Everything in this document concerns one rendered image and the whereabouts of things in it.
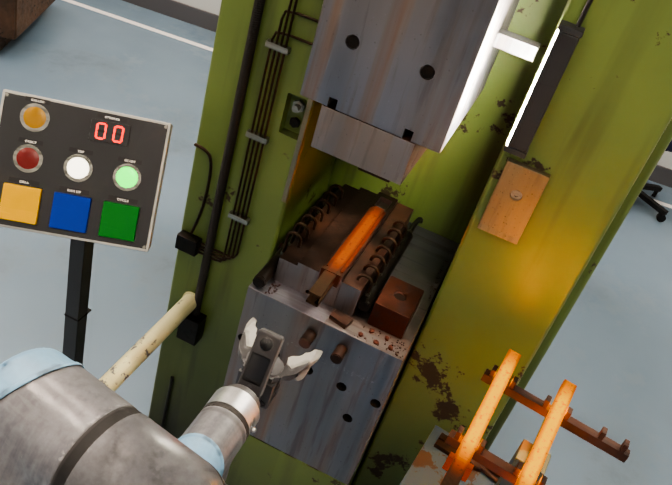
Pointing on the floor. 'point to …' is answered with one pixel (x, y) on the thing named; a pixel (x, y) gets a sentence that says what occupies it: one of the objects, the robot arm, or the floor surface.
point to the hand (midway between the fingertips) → (288, 331)
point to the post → (77, 298)
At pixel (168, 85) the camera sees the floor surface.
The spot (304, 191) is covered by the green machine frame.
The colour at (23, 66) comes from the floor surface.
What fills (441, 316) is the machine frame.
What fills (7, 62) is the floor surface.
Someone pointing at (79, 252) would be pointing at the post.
